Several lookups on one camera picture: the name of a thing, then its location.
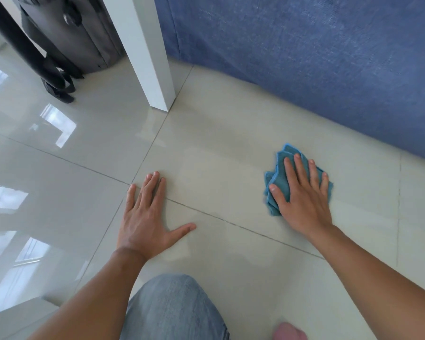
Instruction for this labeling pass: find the person's right hand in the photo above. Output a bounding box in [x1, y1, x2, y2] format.
[269, 154, 334, 241]

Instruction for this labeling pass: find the person's left hand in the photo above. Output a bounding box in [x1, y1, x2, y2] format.
[117, 171, 197, 261]

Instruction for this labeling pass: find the blue cleaning cloth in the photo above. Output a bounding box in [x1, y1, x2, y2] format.
[263, 143, 334, 217]

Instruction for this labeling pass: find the person's right forearm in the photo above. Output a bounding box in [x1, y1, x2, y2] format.
[307, 225, 425, 340]

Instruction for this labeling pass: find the person's left forearm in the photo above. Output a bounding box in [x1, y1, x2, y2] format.
[28, 247, 148, 340]

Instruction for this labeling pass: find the person's leg in jeans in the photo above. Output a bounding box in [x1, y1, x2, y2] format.
[119, 274, 231, 340]

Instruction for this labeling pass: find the blue fabric sofa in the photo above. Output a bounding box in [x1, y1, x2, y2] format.
[153, 0, 425, 164]

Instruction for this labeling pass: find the person's bare foot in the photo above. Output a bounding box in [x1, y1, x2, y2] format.
[272, 322, 309, 340]

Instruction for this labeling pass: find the white table leg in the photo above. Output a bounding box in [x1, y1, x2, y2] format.
[101, 0, 177, 113]

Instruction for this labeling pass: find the grey backpack with black straps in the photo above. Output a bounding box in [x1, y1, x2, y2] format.
[0, 0, 127, 104]

